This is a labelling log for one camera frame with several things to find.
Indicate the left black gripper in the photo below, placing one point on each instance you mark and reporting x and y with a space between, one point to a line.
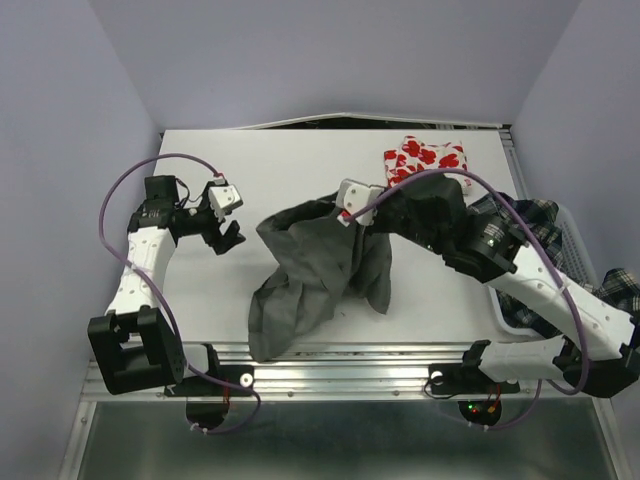
221 243

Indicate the red poppy floral skirt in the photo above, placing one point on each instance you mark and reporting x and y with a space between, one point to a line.
413 156

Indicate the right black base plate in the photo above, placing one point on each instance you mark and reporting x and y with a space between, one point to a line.
452 379

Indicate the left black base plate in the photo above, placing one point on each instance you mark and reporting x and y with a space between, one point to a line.
233 380

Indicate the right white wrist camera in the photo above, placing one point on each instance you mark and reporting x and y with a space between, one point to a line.
353 199

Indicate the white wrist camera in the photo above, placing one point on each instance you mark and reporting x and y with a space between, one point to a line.
224 199
353 199

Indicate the grey skirt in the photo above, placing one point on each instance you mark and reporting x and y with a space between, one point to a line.
321 262

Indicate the navy plaid skirt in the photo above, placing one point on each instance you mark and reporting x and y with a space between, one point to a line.
619 288

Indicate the white plastic basket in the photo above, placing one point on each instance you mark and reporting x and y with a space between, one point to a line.
575 240

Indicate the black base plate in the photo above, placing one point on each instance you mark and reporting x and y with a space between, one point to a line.
452 379
233 380

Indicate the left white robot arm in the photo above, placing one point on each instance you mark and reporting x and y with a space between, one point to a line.
136 343

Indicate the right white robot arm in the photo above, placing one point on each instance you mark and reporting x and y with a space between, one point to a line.
596 351

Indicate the aluminium frame rail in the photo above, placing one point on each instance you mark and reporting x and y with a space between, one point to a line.
344 371

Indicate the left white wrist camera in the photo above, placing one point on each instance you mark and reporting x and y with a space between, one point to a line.
224 199

